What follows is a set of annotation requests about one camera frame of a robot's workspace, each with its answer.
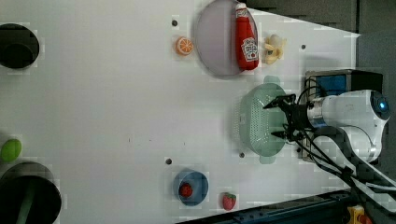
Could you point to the toy strawberry on table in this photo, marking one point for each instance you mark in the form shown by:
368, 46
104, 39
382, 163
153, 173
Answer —
228, 201

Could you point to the peeled toy banana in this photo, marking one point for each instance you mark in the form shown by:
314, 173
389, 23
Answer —
274, 48

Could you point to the green bottle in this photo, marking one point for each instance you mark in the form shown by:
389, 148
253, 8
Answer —
11, 150

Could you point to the grey round plate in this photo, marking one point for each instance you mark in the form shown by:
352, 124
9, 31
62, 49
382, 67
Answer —
215, 37

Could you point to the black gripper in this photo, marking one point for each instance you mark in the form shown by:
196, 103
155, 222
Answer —
297, 123

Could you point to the small red strawberry in bowl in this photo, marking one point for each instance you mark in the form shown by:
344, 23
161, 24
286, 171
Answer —
185, 190

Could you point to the blue small bowl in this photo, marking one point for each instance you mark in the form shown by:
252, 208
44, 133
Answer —
199, 184

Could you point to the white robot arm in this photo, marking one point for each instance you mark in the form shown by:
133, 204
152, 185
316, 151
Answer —
344, 134

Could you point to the black round cup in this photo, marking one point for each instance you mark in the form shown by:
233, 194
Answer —
19, 46

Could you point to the red ketchup bottle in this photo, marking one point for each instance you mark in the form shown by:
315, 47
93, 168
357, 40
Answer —
246, 48

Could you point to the toy orange slice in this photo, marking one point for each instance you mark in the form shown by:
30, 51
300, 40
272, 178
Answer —
184, 46

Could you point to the black utensil holder cup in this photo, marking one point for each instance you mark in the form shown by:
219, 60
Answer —
47, 202

